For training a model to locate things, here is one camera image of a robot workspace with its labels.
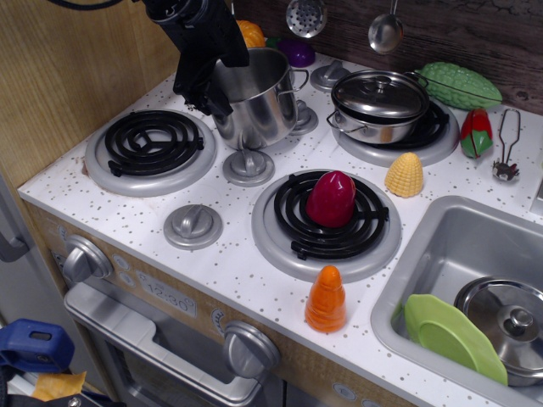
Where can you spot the right oven dial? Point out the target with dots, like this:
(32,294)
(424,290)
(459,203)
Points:
(248,352)

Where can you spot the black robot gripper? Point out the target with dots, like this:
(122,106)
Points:
(203,32)

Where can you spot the front black coil burner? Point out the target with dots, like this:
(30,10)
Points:
(310,240)

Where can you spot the silver sink basin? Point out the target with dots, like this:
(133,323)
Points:
(457,241)

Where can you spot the oven clock display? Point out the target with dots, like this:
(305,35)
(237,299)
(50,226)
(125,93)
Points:
(168,294)

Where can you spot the grey stovetop knob front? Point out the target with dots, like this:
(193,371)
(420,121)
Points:
(193,227)

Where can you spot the grey stovetop knob rear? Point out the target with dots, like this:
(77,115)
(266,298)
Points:
(325,77)

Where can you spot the small wire whisk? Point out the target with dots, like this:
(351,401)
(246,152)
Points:
(509,135)

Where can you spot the left oven dial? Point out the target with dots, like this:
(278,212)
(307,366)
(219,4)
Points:
(85,260)

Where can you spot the grey stovetop knob behind pot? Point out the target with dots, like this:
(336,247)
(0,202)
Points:
(307,120)

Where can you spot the hanging steel ladle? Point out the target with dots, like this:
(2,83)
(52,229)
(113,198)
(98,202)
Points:
(386,32)

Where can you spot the oven dial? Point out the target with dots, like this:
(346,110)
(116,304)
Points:
(85,260)
(248,352)

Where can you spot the rear right coil burner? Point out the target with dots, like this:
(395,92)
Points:
(426,131)

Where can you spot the green toy bitter gourd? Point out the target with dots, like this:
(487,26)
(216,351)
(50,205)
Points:
(458,87)

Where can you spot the purple toy eggplant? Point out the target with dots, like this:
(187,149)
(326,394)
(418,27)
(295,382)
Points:
(299,54)

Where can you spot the yellow toy corn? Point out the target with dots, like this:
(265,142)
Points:
(405,176)

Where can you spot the grey stovetop knob middle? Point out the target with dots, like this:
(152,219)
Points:
(248,168)

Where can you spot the dark red toy pepper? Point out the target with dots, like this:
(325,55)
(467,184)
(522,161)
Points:
(332,200)

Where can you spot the orange toy carrot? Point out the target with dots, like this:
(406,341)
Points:
(325,309)

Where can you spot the blue clamp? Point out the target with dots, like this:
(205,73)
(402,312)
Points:
(34,346)

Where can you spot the steel pot in sink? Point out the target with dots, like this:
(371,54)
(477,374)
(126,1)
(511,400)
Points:
(509,314)

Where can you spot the steel pan with lid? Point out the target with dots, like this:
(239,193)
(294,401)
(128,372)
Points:
(377,106)

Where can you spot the green plastic plate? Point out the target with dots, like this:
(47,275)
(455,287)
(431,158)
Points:
(445,330)

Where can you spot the grey oven door handle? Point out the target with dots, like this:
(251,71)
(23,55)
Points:
(155,360)

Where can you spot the red green toy chili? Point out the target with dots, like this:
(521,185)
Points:
(476,135)

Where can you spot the yellow cloth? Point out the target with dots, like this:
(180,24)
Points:
(51,386)

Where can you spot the hanging steel skimmer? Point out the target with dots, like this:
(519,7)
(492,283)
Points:
(306,18)

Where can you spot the left black coil burner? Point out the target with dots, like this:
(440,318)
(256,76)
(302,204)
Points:
(151,142)

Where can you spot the black coil burner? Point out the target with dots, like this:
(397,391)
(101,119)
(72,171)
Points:
(310,240)
(151,142)

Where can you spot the tall steel pot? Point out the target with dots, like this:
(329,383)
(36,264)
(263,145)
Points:
(262,98)

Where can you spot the orange toy pumpkin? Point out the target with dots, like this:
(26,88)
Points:
(252,34)

